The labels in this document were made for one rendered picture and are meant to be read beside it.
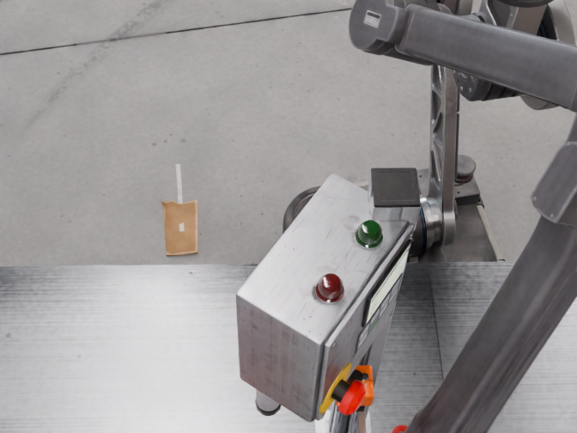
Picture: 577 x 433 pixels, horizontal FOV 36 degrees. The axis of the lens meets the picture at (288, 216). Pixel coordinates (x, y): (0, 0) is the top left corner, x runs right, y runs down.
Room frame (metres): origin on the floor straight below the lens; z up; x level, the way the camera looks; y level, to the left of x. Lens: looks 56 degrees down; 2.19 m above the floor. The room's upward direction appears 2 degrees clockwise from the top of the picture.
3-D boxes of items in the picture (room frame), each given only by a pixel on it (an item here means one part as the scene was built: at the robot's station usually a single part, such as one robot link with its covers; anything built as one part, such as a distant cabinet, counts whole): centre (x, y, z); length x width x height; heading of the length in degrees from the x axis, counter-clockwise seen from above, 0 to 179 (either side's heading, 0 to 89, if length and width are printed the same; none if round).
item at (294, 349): (0.44, -0.04, 1.38); 0.17 x 0.10 x 0.19; 149
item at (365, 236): (0.46, -0.08, 1.49); 0.03 x 0.03 x 0.02
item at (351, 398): (0.37, -0.07, 1.33); 0.04 x 0.03 x 0.04; 149
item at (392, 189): (0.51, -0.10, 1.16); 0.04 x 0.04 x 0.67; 3
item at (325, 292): (0.40, -0.04, 1.49); 0.03 x 0.03 x 0.02
